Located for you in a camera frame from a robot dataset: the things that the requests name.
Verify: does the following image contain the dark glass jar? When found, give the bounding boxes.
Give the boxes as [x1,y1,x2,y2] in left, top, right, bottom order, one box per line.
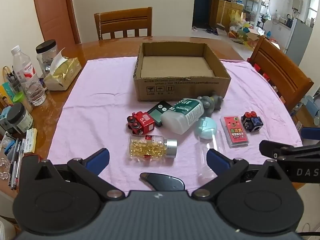
[6,103,34,133]

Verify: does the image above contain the pale blue plastic object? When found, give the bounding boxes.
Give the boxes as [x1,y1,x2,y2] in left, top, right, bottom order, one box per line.
[300,96,320,127]

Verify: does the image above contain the pink card box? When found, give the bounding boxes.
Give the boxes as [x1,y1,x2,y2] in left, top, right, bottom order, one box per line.
[220,116,250,147]

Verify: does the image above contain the small yellow white box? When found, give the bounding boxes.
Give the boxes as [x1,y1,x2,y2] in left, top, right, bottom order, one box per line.
[24,128,38,154]

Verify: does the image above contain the wooden cabinet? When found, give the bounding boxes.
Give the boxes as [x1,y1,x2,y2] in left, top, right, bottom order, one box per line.
[209,0,244,30]

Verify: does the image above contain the yellow plastic bag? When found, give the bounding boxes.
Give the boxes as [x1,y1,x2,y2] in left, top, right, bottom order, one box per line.
[229,9,244,27]

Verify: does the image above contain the pink towel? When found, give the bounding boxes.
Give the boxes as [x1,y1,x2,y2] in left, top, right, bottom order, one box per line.
[47,57,304,198]

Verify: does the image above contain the metal shelf rack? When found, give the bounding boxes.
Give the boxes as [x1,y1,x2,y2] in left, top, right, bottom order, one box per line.
[244,0,265,23]

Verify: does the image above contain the clear plastic jar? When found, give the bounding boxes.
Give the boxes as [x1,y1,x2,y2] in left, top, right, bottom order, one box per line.
[196,129,227,183]

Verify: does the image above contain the black pen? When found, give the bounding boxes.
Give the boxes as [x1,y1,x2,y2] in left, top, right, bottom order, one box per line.
[12,139,26,190]
[8,139,20,187]

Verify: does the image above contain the clear water bottle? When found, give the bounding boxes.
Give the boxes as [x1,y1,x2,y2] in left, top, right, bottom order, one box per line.
[10,45,47,106]

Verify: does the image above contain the wooden chair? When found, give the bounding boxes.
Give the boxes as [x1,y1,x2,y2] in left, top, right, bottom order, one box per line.
[94,7,153,41]
[247,35,314,113]

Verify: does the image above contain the grey refrigerator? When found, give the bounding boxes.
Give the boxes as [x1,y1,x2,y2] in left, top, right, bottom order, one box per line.
[284,17,313,60]

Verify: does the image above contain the black digital scale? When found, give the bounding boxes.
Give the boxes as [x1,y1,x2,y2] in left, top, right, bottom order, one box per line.
[147,101,173,128]

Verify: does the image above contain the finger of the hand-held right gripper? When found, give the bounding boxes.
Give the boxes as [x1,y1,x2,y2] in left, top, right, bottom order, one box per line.
[301,128,320,140]
[259,140,320,159]

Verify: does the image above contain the brown cardboard box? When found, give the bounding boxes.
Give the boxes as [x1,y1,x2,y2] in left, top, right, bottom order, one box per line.
[133,42,232,102]

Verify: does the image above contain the golden capsule bottle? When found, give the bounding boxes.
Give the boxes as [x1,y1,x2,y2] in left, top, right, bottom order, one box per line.
[128,135,178,159]

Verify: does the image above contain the colourful printed box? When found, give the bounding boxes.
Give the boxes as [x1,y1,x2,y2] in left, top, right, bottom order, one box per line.
[0,84,14,110]

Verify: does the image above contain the white water heater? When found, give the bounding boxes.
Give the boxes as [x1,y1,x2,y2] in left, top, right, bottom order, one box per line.
[291,0,304,12]

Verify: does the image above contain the light blue earbud case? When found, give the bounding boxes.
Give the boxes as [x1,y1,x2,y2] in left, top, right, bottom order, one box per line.
[194,117,218,140]

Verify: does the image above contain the black oval folding magnifier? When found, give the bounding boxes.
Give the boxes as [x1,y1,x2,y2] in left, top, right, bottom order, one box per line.
[139,172,186,192]

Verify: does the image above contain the grey toy figure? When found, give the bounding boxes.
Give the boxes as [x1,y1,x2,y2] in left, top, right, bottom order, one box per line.
[196,94,224,117]

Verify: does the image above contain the golden tissue pack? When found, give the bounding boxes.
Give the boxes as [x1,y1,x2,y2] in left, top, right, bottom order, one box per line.
[44,47,82,91]

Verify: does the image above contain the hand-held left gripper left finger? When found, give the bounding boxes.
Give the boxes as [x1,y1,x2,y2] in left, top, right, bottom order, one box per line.
[24,148,125,202]

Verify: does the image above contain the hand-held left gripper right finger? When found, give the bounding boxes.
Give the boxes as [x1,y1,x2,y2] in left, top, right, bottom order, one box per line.
[191,148,293,202]

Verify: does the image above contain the wooden door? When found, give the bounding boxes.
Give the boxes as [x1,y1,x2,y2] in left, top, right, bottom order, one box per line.
[31,0,82,44]

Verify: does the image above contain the white cotton swab bottle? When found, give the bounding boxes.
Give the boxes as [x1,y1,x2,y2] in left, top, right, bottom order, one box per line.
[160,98,205,135]

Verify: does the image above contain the black fidget cube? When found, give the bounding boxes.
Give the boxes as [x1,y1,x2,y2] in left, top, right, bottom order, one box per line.
[241,111,262,132]

